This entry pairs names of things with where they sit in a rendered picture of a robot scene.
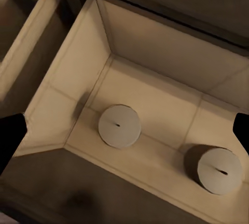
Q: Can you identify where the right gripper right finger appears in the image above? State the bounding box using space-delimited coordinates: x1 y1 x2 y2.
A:
233 113 249 154

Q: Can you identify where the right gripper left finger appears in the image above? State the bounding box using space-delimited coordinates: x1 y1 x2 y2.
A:
0 113 27 175

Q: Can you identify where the pillar candle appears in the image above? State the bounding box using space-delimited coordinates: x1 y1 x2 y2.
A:
184 144 244 196
98 104 142 149

